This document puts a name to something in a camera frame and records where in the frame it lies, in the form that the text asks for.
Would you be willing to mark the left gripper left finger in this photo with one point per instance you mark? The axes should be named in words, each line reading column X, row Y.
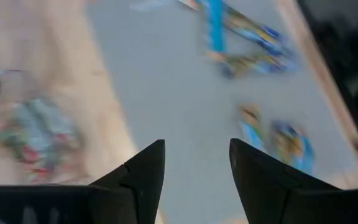
column 141, row 186

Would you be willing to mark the silver wrapper granola bar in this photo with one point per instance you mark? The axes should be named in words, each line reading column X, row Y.
column 42, row 121

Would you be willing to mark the grey woven mat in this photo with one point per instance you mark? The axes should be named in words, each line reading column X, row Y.
column 182, row 93

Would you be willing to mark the oatmeal raisin granola bar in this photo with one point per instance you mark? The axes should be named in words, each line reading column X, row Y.
column 256, row 32
column 259, row 65
column 304, row 157
column 284, row 140

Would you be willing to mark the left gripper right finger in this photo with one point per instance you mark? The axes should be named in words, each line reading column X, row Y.
column 269, row 193

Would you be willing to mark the light blue granola bar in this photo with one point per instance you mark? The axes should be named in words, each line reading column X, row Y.
column 215, row 28

